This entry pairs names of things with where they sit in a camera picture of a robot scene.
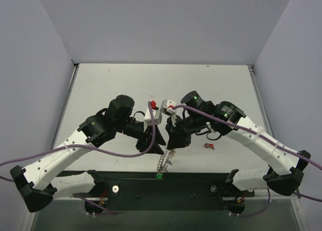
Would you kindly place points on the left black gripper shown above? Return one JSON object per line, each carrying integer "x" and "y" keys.
{"x": 145, "y": 139}

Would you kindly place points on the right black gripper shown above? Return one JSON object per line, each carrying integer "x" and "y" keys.
{"x": 176, "y": 131}

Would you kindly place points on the large metal keyring with keys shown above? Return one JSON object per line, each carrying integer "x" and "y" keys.
{"x": 164, "y": 162}

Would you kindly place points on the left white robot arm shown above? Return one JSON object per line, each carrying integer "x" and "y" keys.
{"x": 39, "y": 183}

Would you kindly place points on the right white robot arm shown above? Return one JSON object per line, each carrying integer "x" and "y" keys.
{"x": 284, "y": 171}

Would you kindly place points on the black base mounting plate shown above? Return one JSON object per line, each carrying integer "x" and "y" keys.
{"x": 146, "y": 191}

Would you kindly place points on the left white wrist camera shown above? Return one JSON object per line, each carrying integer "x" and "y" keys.
{"x": 155, "y": 112}

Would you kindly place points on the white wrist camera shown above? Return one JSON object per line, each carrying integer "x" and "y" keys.
{"x": 167, "y": 107}
{"x": 155, "y": 112}

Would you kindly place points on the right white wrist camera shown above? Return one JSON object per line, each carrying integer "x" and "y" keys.
{"x": 167, "y": 107}

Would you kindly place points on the aluminium frame rail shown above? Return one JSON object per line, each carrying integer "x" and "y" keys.
{"x": 96, "y": 85}

